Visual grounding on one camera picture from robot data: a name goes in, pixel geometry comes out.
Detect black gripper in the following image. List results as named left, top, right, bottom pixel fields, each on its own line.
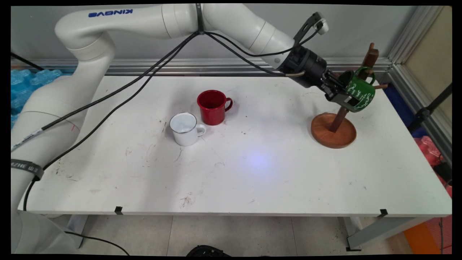
left=279, top=45, right=358, bottom=108

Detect green mug with white print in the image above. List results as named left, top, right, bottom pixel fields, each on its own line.
left=339, top=66, right=376, bottom=113

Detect wooden mug tree stand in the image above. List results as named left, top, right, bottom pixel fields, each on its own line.
left=311, top=43, right=389, bottom=149

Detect blue crate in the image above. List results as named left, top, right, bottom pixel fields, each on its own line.
left=383, top=87, right=415, bottom=138

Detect black tripod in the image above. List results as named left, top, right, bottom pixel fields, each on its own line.
left=408, top=83, right=452, bottom=134

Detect red plastic bag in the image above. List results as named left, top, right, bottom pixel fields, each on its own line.
left=413, top=135, right=452, bottom=197

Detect red enamel mug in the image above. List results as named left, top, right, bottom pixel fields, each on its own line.
left=197, top=90, right=233, bottom=126

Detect grey table leg with foot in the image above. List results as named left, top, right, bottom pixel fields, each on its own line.
left=337, top=217, right=433, bottom=252

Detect white enamel mug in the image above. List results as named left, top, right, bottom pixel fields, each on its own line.
left=170, top=112, right=206, bottom=147

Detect orange box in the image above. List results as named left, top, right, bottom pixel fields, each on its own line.
left=404, top=222, right=443, bottom=255

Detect plain grey table leg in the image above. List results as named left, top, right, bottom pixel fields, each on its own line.
left=67, top=215, right=89, bottom=248

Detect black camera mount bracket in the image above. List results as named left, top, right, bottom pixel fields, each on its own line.
left=293, top=12, right=323, bottom=46

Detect aluminium corner frame post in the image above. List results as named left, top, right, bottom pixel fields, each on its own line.
left=388, top=5, right=452, bottom=166

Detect long aluminium frame rail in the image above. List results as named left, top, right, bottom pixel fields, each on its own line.
left=11, top=58, right=392, bottom=77

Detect narrow black velcro strap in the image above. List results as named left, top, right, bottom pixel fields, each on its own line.
left=196, top=4, right=205, bottom=35

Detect black cable with brass plug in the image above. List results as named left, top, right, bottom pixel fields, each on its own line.
left=23, top=32, right=305, bottom=212

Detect black cable on floor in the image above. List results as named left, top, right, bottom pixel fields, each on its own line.
left=65, top=231, right=130, bottom=256

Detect black cable behind table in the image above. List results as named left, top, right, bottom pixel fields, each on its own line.
left=11, top=52, right=45, bottom=71

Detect printed black velcro strap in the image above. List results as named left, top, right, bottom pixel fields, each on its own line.
left=11, top=159, right=44, bottom=181

